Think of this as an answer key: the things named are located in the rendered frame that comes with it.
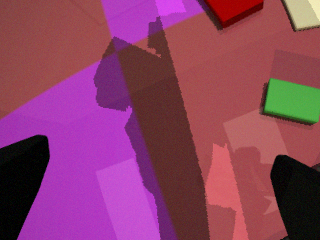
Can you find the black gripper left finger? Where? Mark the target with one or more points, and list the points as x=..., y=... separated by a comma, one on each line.
x=22, y=167

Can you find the dark red flat block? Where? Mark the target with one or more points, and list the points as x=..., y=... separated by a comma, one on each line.
x=231, y=11

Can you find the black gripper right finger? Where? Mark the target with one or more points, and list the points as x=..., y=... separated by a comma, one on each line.
x=297, y=191

